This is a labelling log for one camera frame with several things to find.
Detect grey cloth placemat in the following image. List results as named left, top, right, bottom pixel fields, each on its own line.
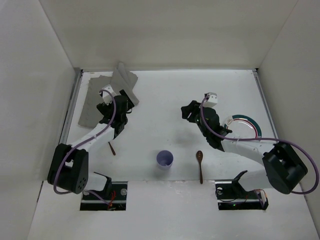
left=78, top=62, right=139, bottom=129

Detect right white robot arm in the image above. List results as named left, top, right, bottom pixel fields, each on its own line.
left=181, top=100, right=308, bottom=195

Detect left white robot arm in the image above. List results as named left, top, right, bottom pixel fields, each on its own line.
left=47, top=85, right=134, bottom=195

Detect brown wooden fork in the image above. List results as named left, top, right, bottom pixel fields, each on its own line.
left=108, top=142, right=116, bottom=156

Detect white plate green rim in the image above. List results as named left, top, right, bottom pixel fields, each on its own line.
left=223, top=114, right=262, bottom=139

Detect brown wooden spoon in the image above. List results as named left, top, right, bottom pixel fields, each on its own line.
left=196, top=150, right=203, bottom=184

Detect lavender plastic cup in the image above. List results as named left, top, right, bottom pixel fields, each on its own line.
left=156, top=150, right=174, bottom=171

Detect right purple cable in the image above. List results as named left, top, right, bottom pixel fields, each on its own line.
left=199, top=96, right=320, bottom=195

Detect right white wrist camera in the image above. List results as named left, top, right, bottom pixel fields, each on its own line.
left=203, top=92, right=218, bottom=108

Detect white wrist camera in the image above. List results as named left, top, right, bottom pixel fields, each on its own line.
left=99, top=84, right=116, bottom=105
left=203, top=92, right=218, bottom=108

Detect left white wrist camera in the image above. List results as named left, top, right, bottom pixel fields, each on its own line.
left=99, top=84, right=116, bottom=105

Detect left aluminium table rail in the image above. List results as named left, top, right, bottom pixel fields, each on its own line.
left=48, top=68, right=84, bottom=177

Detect aluminium table rail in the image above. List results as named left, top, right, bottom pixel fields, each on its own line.
left=48, top=68, right=84, bottom=177
left=252, top=68, right=278, bottom=138

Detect right aluminium table rail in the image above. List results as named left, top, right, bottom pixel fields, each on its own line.
left=252, top=68, right=278, bottom=138

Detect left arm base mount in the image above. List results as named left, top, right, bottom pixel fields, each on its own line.
left=79, top=176, right=128, bottom=212

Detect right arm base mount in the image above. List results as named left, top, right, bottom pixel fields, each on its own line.
left=214, top=170, right=269, bottom=211

